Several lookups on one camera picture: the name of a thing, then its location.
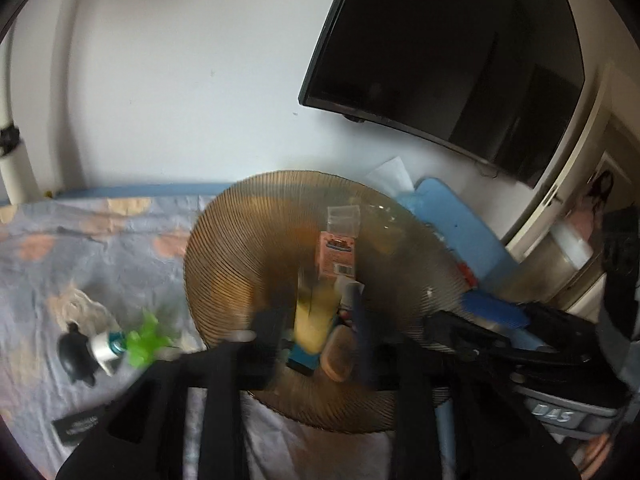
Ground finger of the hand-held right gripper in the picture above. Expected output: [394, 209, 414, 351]
[459, 292, 548, 352]
[424, 311, 516, 363]

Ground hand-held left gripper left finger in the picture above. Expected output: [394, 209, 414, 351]
[55, 306, 287, 480]

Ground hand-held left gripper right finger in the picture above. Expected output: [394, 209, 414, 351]
[347, 290, 581, 480]

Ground blue rectangular case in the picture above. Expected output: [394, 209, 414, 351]
[286, 342, 321, 374]

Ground white plug charger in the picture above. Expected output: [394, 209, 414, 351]
[334, 280, 366, 307]

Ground yellow plastic tool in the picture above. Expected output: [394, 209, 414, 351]
[294, 280, 337, 354]

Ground amber ribbed glass bowl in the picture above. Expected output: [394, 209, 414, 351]
[183, 170, 473, 433]

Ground orange packet with clear top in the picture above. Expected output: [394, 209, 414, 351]
[318, 230, 357, 279]

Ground clear plastic box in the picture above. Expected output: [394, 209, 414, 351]
[327, 205, 361, 239]

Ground light blue mat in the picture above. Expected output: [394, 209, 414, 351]
[414, 177, 518, 282]

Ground green crystal toy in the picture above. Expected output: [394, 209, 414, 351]
[124, 309, 172, 370]

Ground white paper sheet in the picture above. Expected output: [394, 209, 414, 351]
[365, 157, 416, 197]

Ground black round toy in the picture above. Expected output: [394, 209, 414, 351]
[57, 324, 126, 387]

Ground black rectangular tag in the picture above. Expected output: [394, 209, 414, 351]
[51, 407, 109, 447]

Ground printed blue tablecloth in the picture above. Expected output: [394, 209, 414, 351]
[0, 195, 401, 480]

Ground black flat screen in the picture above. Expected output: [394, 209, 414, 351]
[298, 0, 586, 189]

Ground white door frame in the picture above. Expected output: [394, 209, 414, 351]
[500, 60, 640, 261]

